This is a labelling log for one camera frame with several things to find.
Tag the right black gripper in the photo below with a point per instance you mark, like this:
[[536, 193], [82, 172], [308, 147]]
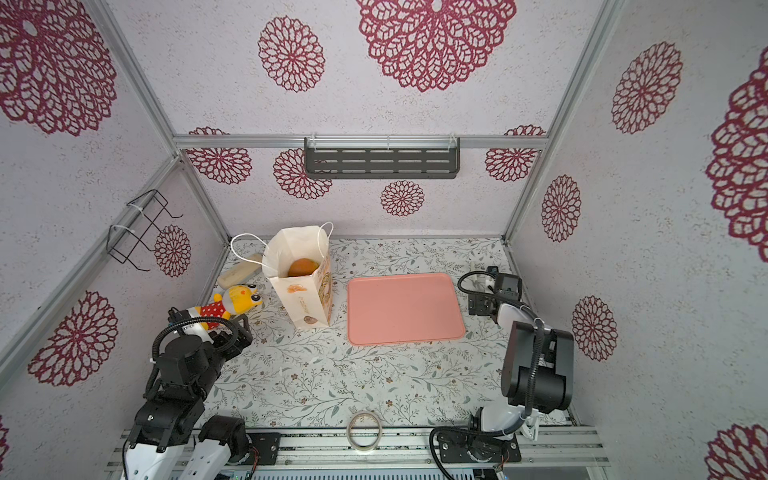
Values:
[[478, 303]]

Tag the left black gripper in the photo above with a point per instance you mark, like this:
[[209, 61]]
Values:
[[245, 336]]

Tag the white paper bag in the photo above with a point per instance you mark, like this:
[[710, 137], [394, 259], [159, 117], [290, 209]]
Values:
[[307, 300]]

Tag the round orange fake bun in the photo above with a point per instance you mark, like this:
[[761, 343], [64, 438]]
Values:
[[302, 267]]

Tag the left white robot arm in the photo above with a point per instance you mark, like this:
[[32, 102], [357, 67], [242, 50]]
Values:
[[187, 359]]

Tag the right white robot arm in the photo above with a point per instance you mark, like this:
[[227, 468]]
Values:
[[537, 370]]

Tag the yellow plush toy red dress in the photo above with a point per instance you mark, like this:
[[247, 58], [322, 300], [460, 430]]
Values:
[[238, 299]]

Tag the pink plastic tray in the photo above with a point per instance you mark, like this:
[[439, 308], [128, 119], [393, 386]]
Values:
[[401, 309]]

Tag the clear tape roll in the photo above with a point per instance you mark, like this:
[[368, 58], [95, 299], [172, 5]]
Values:
[[364, 432]]

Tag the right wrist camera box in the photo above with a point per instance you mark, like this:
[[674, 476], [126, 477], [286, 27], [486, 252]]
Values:
[[508, 286]]

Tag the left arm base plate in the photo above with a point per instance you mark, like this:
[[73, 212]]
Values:
[[264, 448]]

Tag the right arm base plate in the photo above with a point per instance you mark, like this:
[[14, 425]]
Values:
[[477, 447]]

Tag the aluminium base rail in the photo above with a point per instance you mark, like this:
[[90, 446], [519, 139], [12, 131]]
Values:
[[413, 453]]

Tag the grey wall shelf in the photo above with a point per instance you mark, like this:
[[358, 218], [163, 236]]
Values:
[[382, 159]]

